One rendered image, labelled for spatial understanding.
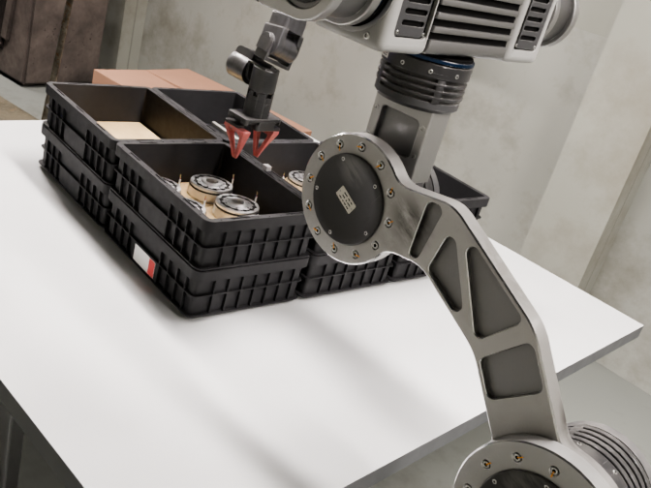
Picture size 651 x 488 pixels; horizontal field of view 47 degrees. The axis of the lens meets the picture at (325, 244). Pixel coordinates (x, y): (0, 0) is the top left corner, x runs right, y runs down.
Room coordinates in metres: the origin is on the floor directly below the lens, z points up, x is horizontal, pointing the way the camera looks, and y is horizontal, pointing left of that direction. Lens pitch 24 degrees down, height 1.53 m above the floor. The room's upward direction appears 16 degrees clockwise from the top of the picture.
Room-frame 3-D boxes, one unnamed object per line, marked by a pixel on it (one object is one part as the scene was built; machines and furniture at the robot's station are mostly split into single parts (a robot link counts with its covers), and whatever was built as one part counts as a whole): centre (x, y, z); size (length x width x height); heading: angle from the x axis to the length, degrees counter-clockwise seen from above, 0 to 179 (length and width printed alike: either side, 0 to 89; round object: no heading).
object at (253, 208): (1.59, 0.22, 0.86); 0.10 x 0.10 x 0.01
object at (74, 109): (1.81, 0.56, 0.92); 0.40 x 0.30 x 0.02; 46
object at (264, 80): (1.59, 0.23, 1.15); 0.07 x 0.06 x 0.07; 51
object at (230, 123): (1.57, 0.24, 1.02); 0.07 x 0.07 x 0.09; 52
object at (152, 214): (1.54, 0.27, 0.87); 0.40 x 0.30 x 0.11; 46
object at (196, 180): (1.66, 0.30, 0.86); 0.10 x 0.10 x 0.01
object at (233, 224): (1.54, 0.27, 0.92); 0.40 x 0.30 x 0.02; 46
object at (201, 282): (1.54, 0.27, 0.76); 0.40 x 0.30 x 0.12; 46
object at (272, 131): (1.60, 0.21, 1.02); 0.07 x 0.07 x 0.09; 52
